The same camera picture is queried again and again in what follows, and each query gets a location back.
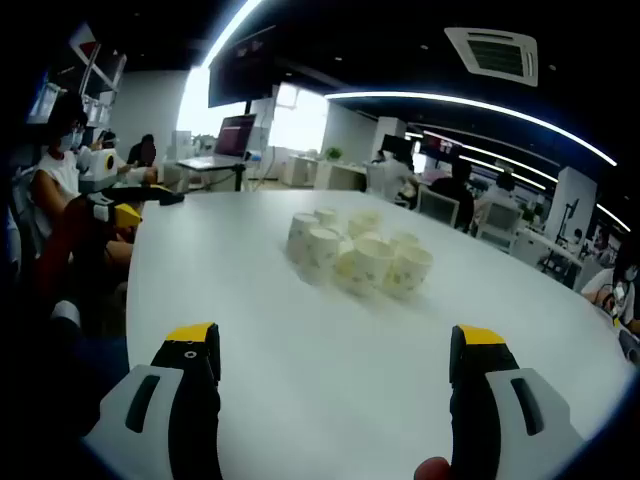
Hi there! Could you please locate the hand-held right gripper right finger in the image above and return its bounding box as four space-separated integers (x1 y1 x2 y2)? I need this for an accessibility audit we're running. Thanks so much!
448 323 586 480

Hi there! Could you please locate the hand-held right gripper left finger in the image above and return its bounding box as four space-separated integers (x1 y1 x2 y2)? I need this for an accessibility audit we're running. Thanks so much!
82 322 224 480

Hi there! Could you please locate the cluster of paper cups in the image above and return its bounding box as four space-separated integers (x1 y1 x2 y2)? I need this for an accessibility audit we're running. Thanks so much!
285 207 435 301

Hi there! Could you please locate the person's right hand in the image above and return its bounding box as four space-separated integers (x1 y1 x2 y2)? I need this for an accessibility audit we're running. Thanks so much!
413 456 454 480

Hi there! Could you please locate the monitor with purple screen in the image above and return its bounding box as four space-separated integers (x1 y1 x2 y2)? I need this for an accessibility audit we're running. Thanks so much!
213 113 259 157

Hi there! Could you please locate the white table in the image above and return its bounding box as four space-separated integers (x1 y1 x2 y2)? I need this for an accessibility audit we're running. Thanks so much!
124 188 636 480

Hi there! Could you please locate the large dark display screen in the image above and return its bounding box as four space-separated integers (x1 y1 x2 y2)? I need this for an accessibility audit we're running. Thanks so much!
207 24 277 109

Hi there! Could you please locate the white office chair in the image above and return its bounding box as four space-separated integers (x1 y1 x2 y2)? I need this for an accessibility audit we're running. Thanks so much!
416 183 461 230
476 199 525 251

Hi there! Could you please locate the white low cabinet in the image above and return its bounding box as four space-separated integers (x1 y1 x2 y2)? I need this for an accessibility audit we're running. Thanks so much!
287 153 369 191

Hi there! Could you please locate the ceiling light strip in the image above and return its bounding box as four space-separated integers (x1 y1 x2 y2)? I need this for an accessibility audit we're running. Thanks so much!
597 203 632 234
324 91 619 166
207 0 265 70

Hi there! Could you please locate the black tripod stand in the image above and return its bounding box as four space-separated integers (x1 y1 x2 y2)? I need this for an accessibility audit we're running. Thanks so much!
558 197 582 247

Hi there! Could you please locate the black monitor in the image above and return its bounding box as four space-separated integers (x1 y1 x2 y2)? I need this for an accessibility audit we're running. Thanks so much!
382 133 414 156

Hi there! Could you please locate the ceiling air conditioner unit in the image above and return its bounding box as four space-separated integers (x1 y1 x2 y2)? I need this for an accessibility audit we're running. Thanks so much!
443 27 539 89

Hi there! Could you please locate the wall screen with red picture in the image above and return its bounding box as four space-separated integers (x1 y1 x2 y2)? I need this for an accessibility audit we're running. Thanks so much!
418 134 455 156

